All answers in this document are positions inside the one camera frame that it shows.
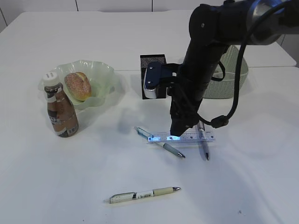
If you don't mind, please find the green woven plastic basket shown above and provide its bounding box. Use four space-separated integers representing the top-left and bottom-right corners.
203 45 249 99

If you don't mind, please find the cream white pen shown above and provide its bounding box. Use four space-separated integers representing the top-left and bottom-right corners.
104 187 181 204

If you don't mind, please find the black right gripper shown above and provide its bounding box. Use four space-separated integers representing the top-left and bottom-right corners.
168 63 218 137

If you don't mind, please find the brown drink bottle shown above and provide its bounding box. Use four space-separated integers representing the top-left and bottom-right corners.
43 72 78 138

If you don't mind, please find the teal white pen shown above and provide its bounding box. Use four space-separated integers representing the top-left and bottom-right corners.
134 126 185 158

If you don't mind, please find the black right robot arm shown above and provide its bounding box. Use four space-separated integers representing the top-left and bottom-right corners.
169 0 299 136

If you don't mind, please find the sesame bread roll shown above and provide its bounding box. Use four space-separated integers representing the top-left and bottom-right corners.
64 71 92 101

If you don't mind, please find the black pen holder box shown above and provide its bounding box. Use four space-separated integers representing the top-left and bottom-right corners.
140 54 166 99

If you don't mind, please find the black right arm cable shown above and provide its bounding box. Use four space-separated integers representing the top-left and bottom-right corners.
172 0 292 129

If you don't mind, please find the grey white pen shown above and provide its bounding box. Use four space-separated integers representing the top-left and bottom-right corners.
197 121 209 160

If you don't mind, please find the clear plastic ruler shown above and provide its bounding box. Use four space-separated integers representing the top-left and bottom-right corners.
148 131 216 143

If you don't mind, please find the green ruffled glass plate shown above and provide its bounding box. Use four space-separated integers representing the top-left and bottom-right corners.
38 60 114 109

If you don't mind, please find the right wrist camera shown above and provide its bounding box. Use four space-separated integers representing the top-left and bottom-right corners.
143 62 181 99

